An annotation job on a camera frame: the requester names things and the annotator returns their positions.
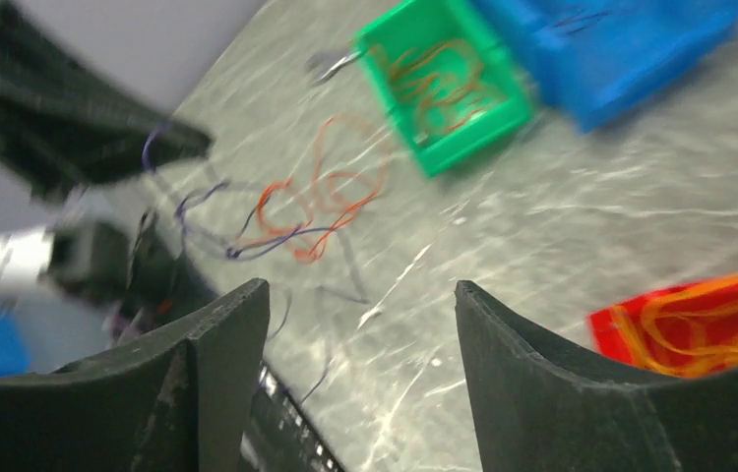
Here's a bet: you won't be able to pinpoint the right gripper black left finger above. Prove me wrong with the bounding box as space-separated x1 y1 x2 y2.
0 278 270 471

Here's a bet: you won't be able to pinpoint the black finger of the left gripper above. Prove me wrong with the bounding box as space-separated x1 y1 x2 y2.
0 1 213 203

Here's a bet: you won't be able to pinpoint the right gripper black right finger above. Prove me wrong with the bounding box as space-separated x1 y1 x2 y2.
455 280 738 471

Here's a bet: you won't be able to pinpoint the orange wires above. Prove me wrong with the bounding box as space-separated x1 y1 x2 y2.
610 269 738 380

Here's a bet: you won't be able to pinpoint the coloured wire bundle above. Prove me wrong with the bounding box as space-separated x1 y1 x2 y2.
141 120 370 405

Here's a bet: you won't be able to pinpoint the yellow wires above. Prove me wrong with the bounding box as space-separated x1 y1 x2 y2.
382 38 507 135

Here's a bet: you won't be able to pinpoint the purple wire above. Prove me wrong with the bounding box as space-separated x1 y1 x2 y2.
538 5 611 37

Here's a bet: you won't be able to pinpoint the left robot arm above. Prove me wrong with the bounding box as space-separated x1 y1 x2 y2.
0 1 213 305

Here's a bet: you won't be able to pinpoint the red plastic bin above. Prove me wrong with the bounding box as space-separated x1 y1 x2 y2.
586 272 738 379

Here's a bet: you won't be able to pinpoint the green plastic bin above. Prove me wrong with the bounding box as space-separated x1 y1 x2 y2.
352 1 533 177

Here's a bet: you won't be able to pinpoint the silver open-end wrench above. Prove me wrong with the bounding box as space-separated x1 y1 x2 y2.
306 48 361 87

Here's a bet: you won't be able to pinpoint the blue plastic bin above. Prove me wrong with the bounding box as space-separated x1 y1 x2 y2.
474 0 738 133

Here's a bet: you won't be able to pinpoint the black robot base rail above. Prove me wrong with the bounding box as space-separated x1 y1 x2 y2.
239 364 345 472

